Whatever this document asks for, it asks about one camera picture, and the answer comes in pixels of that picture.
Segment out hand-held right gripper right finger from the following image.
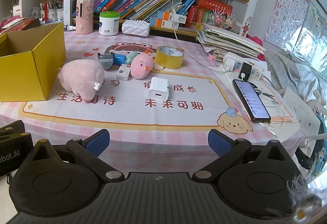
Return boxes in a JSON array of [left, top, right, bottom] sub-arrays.
[[192, 129, 289, 183]]

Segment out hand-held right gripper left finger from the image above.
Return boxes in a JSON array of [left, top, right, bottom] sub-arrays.
[[32, 129, 125, 183]]

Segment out pink plush pig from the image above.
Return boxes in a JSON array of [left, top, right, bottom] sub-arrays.
[[57, 59, 105, 104]]

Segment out small white grey carton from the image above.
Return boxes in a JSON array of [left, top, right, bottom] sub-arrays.
[[116, 64, 132, 82]]

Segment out yellow cardboard box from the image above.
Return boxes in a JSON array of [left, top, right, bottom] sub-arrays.
[[0, 22, 66, 102]]

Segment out white charger adapter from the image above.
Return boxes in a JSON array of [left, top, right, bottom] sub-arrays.
[[149, 76, 170, 99]]

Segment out pink plush chick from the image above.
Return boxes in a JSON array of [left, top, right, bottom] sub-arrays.
[[131, 54, 155, 80]]

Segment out yellow tape roll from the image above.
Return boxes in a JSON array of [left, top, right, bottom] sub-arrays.
[[155, 45, 184, 70]]

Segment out black smartphone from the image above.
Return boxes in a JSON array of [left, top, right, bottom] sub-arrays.
[[232, 79, 271, 123]]

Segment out pink printed table mat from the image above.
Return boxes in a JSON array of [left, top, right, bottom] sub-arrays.
[[0, 30, 302, 171]]

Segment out black charger plug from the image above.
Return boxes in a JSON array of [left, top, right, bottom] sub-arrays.
[[240, 62, 253, 79]]

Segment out white plug adapter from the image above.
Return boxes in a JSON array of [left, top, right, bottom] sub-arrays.
[[226, 58, 238, 71]]

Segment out white power strip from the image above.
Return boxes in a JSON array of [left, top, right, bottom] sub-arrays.
[[223, 52, 265, 81]]

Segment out loose white paper sheets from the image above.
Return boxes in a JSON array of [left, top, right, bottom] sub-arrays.
[[258, 86, 323, 143]]

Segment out blue plastic packet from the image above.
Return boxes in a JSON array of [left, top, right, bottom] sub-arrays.
[[114, 53, 128, 66]]

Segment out mint green tube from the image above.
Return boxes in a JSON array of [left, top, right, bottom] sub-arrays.
[[126, 51, 138, 65]]

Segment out grey blanket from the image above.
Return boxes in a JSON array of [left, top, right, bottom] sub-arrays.
[[266, 46, 327, 112]]

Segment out stack of paper booklets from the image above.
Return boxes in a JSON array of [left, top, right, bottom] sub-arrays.
[[196, 23, 266, 61]]

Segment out white jar green lid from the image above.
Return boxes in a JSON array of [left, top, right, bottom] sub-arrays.
[[99, 12, 120, 36]]

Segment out reindeer sticker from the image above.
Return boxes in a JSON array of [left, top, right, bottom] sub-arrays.
[[241, 16, 252, 36]]

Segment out white quilted tissue box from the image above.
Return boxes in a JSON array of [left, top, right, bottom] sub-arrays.
[[122, 19, 151, 36]]

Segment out colourful spiky ornament holder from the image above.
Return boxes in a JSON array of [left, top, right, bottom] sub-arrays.
[[204, 8, 239, 33]]

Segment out pink cartoon dispenser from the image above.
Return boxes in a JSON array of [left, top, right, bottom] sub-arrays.
[[76, 0, 93, 35]]

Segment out red paper packets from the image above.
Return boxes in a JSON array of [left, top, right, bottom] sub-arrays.
[[0, 17, 42, 35]]

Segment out orange blue white carton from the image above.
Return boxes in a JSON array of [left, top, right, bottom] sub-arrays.
[[157, 11, 187, 23], [150, 17, 180, 29]]

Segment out red boxed book set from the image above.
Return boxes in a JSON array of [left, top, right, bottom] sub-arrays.
[[186, 0, 233, 29]]

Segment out white pen cups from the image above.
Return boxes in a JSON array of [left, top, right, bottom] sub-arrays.
[[39, 0, 64, 22]]

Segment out row of colourful books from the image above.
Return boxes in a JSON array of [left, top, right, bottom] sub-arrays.
[[85, 0, 197, 24]]

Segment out white charging cable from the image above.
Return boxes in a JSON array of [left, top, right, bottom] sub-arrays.
[[172, 0, 230, 73]]

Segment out pink alphabet wall poster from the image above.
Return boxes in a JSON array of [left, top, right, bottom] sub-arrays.
[[264, 0, 311, 47]]

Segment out pale chart wall poster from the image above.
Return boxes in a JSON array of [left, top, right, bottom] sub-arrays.
[[301, 1, 327, 38]]

